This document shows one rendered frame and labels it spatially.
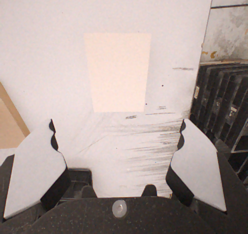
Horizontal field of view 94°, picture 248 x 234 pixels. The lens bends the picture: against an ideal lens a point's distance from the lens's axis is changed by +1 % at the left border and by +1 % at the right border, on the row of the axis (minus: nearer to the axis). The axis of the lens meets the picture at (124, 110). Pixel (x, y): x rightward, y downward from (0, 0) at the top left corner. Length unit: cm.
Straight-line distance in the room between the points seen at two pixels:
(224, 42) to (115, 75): 114
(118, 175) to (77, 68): 47
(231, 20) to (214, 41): 15
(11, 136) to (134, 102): 41
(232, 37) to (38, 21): 127
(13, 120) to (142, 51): 40
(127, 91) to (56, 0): 24
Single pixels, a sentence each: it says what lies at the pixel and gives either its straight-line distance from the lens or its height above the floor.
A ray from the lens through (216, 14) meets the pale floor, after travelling 125.
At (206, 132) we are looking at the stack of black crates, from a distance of 105.
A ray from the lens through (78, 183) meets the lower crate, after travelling 55.
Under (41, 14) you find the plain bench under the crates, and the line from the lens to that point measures 37.
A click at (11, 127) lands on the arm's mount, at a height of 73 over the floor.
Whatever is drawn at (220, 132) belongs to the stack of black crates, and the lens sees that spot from 93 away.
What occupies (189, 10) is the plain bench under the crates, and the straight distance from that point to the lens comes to 37.
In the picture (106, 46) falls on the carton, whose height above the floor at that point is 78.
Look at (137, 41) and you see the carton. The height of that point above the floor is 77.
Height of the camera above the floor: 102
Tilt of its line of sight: 61 degrees down
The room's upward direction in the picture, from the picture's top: 176 degrees clockwise
